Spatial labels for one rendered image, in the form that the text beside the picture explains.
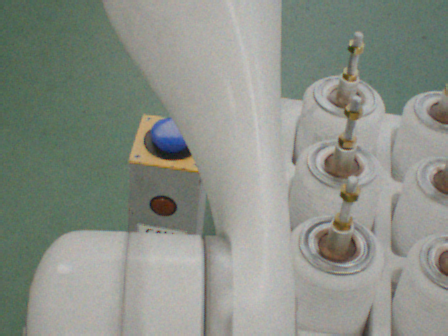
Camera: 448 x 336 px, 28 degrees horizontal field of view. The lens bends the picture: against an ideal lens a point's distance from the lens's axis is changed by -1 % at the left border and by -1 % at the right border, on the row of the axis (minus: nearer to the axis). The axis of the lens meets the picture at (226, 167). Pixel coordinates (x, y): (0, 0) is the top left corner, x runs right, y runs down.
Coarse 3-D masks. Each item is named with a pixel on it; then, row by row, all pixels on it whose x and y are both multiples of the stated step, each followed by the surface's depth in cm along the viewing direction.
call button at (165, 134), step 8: (160, 120) 87; (168, 120) 88; (152, 128) 87; (160, 128) 87; (168, 128) 87; (176, 128) 87; (152, 136) 86; (160, 136) 86; (168, 136) 86; (176, 136) 86; (160, 144) 86; (168, 144) 85; (176, 144) 85; (184, 144) 86
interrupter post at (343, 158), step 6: (336, 144) 95; (336, 150) 95; (342, 150) 94; (348, 150) 94; (354, 150) 94; (336, 156) 95; (342, 156) 95; (348, 156) 94; (354, 156) 95; (336, 162) 95; (342, 162) 95; (348, 162) 95; (336, 168) 96; (342, 168) 96; (348, 168) 96
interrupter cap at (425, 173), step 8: (432, 160) 98; (440, 160) 98; (424, 168) 97; (432, 168) 97; (440, 168) 97; (416, 176) 96; (424, 176) 96; (432, 176) 96; (440, 176) 97; (424, 184) 95; (432, 184) 95; (440, 184) 96; (424, 192) 95; (432, 192) 94; (440, 192) 94; (440, 200) 93
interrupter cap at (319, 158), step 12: (324, 144) 99; (312, 156) 97; (324, 156) 97; (360, 156) 98; (372, 156) 98; (312, 168) 95; (324, 168) 96; (360, 168) 96; (372, 168) 96; (324, 180) 94; (336, 180) 95; (360, 180) 95; (372, 180) 95
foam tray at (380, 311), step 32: (288, 128) 112; (384, 128) 113; (288, 160) 107; (384, 160) 109; (288, 192) 106; (384, 192) 105; (384, 224) 101; (384, 256) 97; (384, 288) 94; (384, 320) 91
